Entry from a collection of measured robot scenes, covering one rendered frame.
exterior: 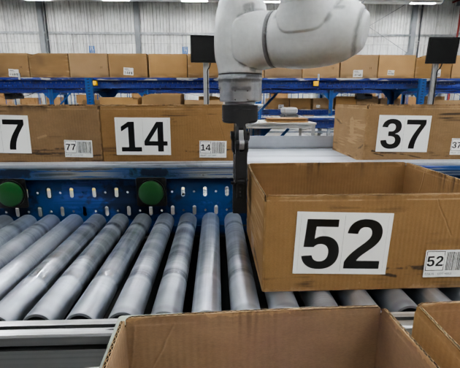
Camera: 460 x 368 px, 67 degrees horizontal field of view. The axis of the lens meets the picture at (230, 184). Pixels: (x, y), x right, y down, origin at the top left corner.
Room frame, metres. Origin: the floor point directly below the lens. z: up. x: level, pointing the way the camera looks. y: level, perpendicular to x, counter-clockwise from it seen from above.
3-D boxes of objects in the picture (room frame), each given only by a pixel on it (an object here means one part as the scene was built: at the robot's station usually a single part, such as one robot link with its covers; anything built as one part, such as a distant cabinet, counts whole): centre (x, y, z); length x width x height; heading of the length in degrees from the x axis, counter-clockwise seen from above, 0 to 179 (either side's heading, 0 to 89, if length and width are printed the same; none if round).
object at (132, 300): (0.72, 0.18, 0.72); 0.52 x 0.05 x 0.05; 2
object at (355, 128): (1.21, -0.59, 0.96); 0.39 x 0.29 x 0.17; 92
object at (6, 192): (0.94, 0.62, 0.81); 0.07 x 0.01 x 0.07; 92
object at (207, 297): (0.73, 0.05, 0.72); 0.52 x 0.05 x 0.05; 2
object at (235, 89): (0.75, -0.02, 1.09); 0.09 x 0.09 x 0.06
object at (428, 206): (0.69, -0.24, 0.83); 0.39 x 0.29 x 0.17; 93
